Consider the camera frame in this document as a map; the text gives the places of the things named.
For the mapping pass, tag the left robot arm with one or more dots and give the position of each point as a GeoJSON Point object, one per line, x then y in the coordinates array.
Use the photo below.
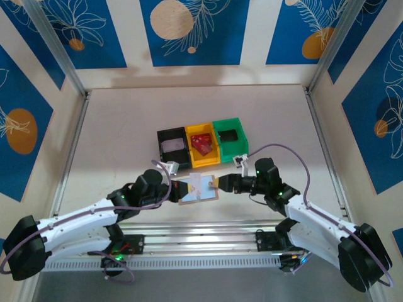
{"type": "Point", "coordinates": [78, 220]}

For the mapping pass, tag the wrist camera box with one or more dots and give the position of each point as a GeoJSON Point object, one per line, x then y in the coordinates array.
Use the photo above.
{"type": "Point", "coordinates": [240, 160]}
{"type": "Point", "coordinates": [172, 167]}

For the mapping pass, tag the aluminium side rail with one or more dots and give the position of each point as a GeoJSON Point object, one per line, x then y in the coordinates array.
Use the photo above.
{"type": "Point", "coordinates": [314, 110]}
{"type": "Point", "coordinates": [70, 157]}

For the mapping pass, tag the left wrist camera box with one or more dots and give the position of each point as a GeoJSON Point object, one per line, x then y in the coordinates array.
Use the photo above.
{"type": "Point", "coordinates": [172, 167]}

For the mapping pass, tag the green plastic bin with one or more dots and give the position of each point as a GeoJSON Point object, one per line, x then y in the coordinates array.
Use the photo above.
{"type": "Point", "coordinates": [234, 154]}

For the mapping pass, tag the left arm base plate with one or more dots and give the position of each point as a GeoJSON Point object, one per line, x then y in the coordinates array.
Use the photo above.
{"type": "Point", "coordinates": [137, 243]}

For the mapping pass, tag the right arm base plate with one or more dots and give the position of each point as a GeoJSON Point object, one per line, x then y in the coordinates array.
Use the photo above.
{"type": "Point", "coordinates": [264, 242]}

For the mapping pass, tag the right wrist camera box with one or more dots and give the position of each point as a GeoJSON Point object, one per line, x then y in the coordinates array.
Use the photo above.
{"type": "Point", "coordinates": [240, 160]}

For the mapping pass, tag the aluminium frame post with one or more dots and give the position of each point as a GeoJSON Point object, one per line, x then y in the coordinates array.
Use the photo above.
{"type": "Point", "coordinates": [58, 47]}
{"type": "Point", "coordinates": [333, 47]}

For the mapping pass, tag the yellow plastic bin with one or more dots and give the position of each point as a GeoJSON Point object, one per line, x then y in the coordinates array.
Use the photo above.
{"type": "Point", "coordinates": [204, 160]}

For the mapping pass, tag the red VIP card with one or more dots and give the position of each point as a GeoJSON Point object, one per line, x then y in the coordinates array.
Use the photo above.
{"type": "Point", "coordinates": [198, 139]}
{"type": "Point", "coordinates": [204, 149]}

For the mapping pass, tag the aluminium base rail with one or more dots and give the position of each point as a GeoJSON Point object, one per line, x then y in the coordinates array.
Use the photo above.
{"type": "Point", "coordinates": [204, 239]}

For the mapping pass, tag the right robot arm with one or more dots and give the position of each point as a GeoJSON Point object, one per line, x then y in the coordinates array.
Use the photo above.
{"type": "Point", "coordinates": [318, 220]}

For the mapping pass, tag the silver white card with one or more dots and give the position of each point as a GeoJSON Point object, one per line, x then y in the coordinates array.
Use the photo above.
{"type": "Point", "coordinates": [173, 145]}

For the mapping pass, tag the black plastic bin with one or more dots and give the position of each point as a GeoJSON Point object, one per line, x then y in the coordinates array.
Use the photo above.
{"type": "Point", "coordinates": [174, 160]}

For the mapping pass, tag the black VIP card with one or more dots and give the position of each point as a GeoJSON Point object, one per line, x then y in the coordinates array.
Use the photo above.
{"type": "Point", "coordinates": [228, 135]}

